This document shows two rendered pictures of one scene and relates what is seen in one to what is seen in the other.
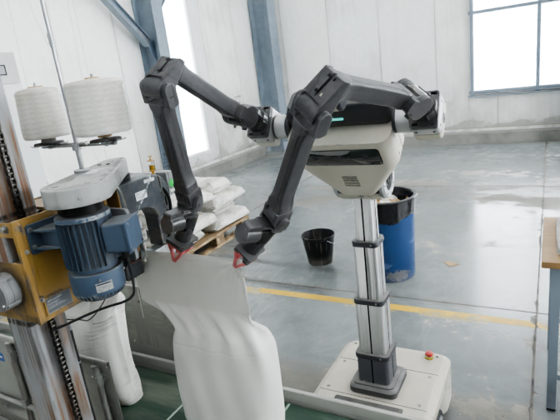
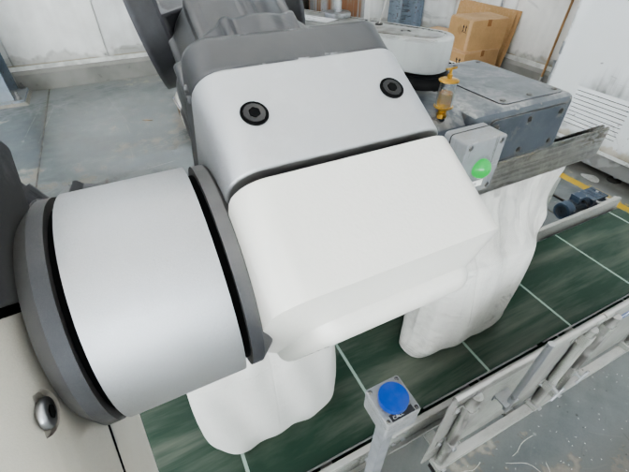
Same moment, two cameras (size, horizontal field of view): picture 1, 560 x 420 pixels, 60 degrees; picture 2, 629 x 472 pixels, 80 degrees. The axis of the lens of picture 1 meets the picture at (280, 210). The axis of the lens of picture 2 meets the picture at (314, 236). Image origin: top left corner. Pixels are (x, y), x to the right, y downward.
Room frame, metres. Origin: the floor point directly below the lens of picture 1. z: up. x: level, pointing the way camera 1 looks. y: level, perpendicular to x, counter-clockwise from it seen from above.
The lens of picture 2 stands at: (1.93, -0.11, 1.56)
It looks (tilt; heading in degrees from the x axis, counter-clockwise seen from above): 40 degrees down; 123
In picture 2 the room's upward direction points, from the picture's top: straight up
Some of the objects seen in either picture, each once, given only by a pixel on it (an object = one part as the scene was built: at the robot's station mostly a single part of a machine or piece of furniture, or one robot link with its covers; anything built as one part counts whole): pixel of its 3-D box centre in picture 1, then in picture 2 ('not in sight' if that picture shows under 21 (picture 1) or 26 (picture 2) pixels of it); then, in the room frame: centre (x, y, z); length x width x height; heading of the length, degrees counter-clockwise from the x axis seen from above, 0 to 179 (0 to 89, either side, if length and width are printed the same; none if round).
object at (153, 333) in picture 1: (124, 319); (571, 356); (2.24, 0.85, 0.54); 1.05 x 0.02 x 0.41; 60
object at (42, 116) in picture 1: (41, 112); not in sight; (1.58, 0.71, 1.61); 0.15 x 0.14 x 0.17; 60
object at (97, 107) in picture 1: (98, 107); not in sight; (1.45, 0.49, 1.61); 0.17 x 0.17 x 0.17
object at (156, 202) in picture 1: (119, 210); (448, 147); (1.77, 0.60, 1.21); 0.30 x 0.25 x 0.30; 60
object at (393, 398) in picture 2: not in sight; (392, 398); (1.86, 0.27, 0.84); 0.06 x 0.06 x 0.02
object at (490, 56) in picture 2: not in sight; (465, 64); (0.79, 4.97, 0.20); 0.60 x 0.40 x 0.40; 65
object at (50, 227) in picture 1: (56, 234); not in sight; (1.33, 0.64, 1.27); 0.12 x 0.09 x 0.09; 150
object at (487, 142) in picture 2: (164, 182); (468, 160); (1.84, 0.43, 1.29); 0.08 x 0.05 x 0.09; 60
